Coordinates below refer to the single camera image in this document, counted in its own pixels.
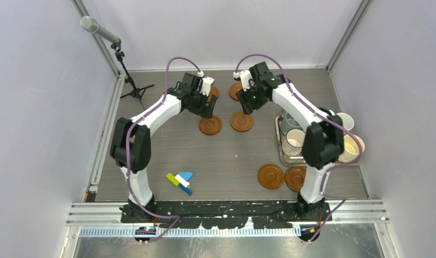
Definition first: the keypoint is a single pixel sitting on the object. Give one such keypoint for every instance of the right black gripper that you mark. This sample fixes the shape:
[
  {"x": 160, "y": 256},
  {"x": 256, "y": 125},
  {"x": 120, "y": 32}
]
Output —
[{"x": 243, "y": 97}]

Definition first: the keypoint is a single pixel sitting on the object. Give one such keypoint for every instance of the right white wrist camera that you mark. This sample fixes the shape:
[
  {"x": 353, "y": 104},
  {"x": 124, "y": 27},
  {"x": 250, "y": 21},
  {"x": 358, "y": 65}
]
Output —
[{"x": 244, "y": 77}]

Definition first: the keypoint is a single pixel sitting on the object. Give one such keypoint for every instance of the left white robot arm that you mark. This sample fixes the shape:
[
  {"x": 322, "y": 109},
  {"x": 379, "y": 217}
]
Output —
[{"x": 131, "y": 141}]

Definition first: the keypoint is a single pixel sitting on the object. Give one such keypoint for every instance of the black microphone tripod stand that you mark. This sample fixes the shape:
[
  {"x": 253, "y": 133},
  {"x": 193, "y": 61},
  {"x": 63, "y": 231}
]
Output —
[{"x": 136, "y": 92}]

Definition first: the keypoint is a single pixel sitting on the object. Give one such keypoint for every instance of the coloured toy brick stack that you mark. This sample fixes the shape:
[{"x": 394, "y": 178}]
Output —
[{"x": 182, "y": 180}]

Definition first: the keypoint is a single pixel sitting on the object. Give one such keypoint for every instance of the aluminium frame rail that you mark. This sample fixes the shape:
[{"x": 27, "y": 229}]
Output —
[{"x": 104, "y": 220}]

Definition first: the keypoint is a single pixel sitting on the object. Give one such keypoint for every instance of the white mug blue outside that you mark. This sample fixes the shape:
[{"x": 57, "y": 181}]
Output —
[{"x": 347, "y": 121}]

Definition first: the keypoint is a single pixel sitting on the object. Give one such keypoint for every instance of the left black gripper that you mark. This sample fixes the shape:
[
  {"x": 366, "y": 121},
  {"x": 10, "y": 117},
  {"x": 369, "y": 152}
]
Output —
[{"x": 205, "y": 111}]

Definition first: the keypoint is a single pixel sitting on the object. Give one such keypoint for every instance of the grey microphone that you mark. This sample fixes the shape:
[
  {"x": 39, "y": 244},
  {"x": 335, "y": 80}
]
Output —
[{"x": 91, "y": 26}]

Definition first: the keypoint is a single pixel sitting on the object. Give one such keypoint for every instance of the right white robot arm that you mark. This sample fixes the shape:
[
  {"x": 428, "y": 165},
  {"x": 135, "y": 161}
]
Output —
[{"x": 324, "y": 137}]

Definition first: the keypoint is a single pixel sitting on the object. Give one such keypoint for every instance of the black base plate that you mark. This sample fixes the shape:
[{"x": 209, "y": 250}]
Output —
[{"x": 268, "y": 214}]

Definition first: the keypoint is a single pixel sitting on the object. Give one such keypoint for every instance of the metal tray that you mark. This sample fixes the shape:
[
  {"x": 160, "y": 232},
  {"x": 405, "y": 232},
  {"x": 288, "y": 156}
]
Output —
[{"x": 288, "y": 161}]

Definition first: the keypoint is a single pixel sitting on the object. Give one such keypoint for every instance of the cream mug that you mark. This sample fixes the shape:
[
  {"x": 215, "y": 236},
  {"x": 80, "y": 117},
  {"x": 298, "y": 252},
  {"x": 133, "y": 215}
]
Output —
[{"x": 351, "y": 150}]

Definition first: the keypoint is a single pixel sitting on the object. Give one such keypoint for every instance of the ribbed clear glass cup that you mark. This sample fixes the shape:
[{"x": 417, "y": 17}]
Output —
[{"x": 292, "y": 142}]

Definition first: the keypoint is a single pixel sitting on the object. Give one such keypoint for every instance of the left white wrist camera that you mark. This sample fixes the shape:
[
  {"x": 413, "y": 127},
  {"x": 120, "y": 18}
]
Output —
[{"x": 206, "y": 84}]

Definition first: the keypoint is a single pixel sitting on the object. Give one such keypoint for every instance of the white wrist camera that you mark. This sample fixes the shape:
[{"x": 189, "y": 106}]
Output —
[
  {"x": 244, "y": 77},
  {"x": 206, "y": 84}
]

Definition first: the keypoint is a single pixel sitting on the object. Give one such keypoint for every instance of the grey cup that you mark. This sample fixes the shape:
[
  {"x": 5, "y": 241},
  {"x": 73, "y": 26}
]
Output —
[{"x": 288, "y": 123}]

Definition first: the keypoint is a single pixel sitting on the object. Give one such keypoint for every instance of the wooden coaster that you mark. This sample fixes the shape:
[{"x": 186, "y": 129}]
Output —
[
  {"x": 241, "y": 122},
  {"x": 211, "y": 126},
  {"x": 295, "y": 177},
  {"x": 271, "y": 176},
  {"x": 234, "y": 89},
  {"x": 213, "y": 92}
]

